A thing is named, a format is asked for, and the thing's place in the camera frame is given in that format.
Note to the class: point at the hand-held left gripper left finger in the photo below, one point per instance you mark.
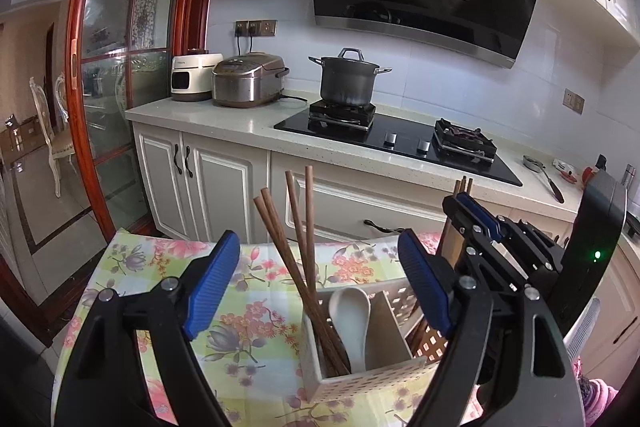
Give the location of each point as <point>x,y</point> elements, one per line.
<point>210,287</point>

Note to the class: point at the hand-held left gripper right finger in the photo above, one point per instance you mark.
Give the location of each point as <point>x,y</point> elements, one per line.
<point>425,287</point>

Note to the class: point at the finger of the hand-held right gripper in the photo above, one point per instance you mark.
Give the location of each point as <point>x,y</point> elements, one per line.
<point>456,209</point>
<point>482,217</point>

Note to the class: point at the white ceramic spoon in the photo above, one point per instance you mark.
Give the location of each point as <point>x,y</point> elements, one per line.
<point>350,322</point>

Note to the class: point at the white perforated utensil basket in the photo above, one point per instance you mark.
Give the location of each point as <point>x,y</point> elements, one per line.
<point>370,377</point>

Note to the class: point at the amber bottle black top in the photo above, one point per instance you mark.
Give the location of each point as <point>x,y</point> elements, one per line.
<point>590,174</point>

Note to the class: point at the floral plastic tablecloth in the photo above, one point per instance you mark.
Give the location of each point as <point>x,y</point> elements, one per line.
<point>250,322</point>

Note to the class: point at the small red white item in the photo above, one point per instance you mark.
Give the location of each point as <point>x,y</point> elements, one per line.
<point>562,167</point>

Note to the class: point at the black glass gas hob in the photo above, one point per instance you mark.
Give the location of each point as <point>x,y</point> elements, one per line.
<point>400,142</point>

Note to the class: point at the white mesh panel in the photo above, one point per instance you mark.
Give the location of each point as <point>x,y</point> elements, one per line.
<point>582,324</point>

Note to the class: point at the dark steel stock pot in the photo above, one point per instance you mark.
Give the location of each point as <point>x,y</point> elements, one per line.
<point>347,82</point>

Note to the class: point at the pink quilted clothing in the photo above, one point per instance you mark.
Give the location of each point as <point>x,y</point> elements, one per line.
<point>597,399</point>

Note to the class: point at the silver rice cooker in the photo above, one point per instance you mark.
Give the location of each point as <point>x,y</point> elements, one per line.
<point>245,82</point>

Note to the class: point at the white electric cooker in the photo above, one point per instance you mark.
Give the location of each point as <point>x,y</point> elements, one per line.
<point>190,79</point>

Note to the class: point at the white ornate dining chair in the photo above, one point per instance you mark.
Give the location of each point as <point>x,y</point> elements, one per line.
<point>61,97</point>
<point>50,147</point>

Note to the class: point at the cardboard boxes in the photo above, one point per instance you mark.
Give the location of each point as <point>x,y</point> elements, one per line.
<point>22,134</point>

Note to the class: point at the red wooden glass sliding door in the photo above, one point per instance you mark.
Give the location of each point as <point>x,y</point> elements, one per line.
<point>82,57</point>

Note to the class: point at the gold wall outlet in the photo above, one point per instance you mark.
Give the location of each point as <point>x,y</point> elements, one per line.
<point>574,101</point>

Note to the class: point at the gold wall outlet strip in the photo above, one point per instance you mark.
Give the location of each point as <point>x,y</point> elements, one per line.
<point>256,28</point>

